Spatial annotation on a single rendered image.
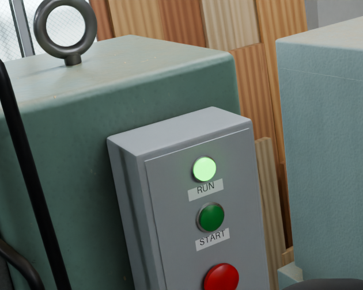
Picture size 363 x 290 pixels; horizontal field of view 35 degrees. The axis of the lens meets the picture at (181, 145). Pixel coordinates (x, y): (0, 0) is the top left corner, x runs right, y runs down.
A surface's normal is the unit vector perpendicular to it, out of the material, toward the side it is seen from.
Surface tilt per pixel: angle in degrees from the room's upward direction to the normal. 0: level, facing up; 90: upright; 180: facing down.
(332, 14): 90
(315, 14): 90
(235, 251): 90
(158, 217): 90
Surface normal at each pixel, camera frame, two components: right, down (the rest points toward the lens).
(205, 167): 0.44, 0.18
